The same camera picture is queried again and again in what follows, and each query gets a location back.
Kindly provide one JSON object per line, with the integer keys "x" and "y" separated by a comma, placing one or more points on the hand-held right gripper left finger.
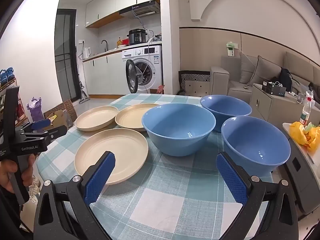
{"x": 100, "y": 177}

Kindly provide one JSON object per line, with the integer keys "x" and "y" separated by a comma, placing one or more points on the dark jacket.
{"x": 315, "y": 88}

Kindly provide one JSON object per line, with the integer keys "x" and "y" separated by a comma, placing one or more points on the black electronics box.
{"x": 273, "y": 90}

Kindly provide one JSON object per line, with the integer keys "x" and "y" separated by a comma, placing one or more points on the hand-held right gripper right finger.
{"x": 231, "y": 177}

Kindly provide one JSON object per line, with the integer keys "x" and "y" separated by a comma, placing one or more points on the grey fabric sofa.
{"x": 235, "y": 90}

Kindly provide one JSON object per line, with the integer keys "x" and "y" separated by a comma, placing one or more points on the patterned black white cushion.
{"x": 197, "y": 87}

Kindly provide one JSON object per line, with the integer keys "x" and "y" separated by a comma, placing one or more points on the brown patterned box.
{"x": 67, "y": 107}

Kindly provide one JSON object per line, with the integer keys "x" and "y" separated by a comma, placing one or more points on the purple plastic bag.
{"x": 36, "y": 112}

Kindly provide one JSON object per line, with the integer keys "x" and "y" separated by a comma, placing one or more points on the beige round plate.
{"x": 130, "y": 118}
{"x": 96, "y": 117}
{"x": 120, "y": 150}

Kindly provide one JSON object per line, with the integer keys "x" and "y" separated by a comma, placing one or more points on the wooden shoe rack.
{"x": 20, "y": 112}

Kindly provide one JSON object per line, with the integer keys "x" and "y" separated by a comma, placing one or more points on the white washing machine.
{"x": 150, "y": 62}

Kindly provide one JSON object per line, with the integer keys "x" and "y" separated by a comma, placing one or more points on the clear plastic bottle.
{"x": 305, "y": 116}

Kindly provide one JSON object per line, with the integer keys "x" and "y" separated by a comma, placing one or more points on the person's left hand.
{"x": 6, "y": 172}

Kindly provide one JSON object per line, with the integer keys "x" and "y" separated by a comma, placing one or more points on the white wall cabinets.
{"x": 105, "y": 7}

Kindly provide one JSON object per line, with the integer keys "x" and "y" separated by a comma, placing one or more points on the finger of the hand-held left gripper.
{"x": 42, "y": 124}
{"x": 58, "y": 131}

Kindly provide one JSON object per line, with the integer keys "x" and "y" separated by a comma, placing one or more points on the yellow plastic bag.
{"x": 298, "y": 132}

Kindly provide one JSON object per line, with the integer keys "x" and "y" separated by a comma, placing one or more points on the black backpack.
{"x": 285, "y": 78}

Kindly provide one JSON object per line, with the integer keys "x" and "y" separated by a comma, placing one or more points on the red cardboard box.
{"x": 160, "y": 89}

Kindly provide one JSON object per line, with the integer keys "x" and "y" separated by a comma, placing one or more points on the white base cabinets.
{"x": 107, "y": 75}

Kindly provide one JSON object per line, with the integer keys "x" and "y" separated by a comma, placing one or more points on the yellow bottle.
{"x": 119, "y": 42}

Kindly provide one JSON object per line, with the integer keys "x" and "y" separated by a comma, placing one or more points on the green wall holder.
{"x": 231, "y": 51}

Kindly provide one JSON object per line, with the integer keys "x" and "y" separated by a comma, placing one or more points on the white electric kettle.
{"x": 86, "y": 53}

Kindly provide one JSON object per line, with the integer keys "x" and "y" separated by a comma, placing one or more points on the grey side cabinet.
{"x": 270, "y": 105}

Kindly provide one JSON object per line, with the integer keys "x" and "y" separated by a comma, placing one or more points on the black framed glass door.
{"x": 65, "y": 55}

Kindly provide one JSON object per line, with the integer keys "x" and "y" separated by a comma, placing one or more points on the black pressure cooker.
{"x": 136, "y": 37}

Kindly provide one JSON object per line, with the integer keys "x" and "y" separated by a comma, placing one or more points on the grey sofa cushion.
{"x": 246, "y": 67}
{"x": 265, "y": 72}

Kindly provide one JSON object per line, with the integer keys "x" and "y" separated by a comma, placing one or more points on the blue ceramic bowl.
{"x": 225, "y": 107}
{"x": 255, "y": 142}
{"x": 178, "y": 135}

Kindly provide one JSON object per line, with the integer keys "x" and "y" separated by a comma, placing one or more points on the black kitchen faucet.
{"x": 107, "y": 47}

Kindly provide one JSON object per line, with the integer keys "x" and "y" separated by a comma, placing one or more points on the grey floor mop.
{"x": 83, "y": 97}

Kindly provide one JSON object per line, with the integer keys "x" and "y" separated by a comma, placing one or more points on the teal checked tablecloth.
{"x": 162, "y": 205}

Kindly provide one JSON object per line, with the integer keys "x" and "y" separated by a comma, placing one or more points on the range hood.
{"x": 142, "y": 10}

